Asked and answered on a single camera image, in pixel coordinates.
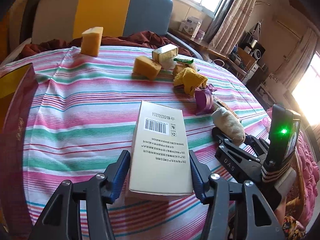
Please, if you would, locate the green cracker packet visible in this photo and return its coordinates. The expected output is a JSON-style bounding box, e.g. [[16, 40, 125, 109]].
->
[[174, 57, 194, 65]]

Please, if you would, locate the tricolour headboard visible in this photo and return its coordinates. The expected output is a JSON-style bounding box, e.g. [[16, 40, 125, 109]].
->
[[31, 0, 173, 44]]

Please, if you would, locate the yellow sponge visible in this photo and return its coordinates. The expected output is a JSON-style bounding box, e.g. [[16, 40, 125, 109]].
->
[[172, 63, 186, 77], [81, 27, 103, 57], [133, 56, 162, 81]]

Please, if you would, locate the small green cream box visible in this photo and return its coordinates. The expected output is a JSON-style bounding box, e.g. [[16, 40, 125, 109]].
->
[[152, 44, 178, 64]]

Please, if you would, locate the wooden desk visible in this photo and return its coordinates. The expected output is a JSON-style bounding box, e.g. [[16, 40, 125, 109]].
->
[[169, 28, 247, 79]]

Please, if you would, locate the gold tin box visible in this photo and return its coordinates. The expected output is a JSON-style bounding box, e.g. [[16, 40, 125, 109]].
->
[[1, 63, 38, 237]]

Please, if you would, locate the beige sock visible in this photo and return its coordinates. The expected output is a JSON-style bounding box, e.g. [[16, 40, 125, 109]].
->
[[212, 107, 246, 146]]

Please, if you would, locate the maroon blanket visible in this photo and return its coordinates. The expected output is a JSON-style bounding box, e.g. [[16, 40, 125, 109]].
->
[[17, 31, 195, 59]]

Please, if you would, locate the cream barcode box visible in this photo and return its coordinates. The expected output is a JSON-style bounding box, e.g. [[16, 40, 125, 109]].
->
[[126, 101, 193, 201]]

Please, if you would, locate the black rolled mat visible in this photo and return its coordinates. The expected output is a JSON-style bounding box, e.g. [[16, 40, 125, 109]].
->
[[20, 0, 40, 43]]

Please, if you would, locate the black phone on gripper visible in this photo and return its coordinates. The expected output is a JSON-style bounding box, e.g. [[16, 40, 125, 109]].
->
[[263, 104, 301, 172]]

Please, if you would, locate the white appliance box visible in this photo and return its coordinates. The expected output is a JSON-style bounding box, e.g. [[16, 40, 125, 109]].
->
[[178, 16, 202, 38]]

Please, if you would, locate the striped bed sheet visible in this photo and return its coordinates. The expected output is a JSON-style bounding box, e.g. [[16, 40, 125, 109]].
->
[[0, 45, 276, 240]]

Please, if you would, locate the yellow cloth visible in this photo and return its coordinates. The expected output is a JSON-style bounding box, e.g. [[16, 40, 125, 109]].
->
[[173, 67, 208, 96]]

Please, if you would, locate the purple snack packet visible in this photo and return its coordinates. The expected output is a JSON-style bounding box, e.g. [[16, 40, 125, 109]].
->
[[194, 84, 216, 115]]

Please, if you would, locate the pink curtain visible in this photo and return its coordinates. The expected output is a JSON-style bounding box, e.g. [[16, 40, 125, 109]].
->
[[209, 0, 256, 55]]

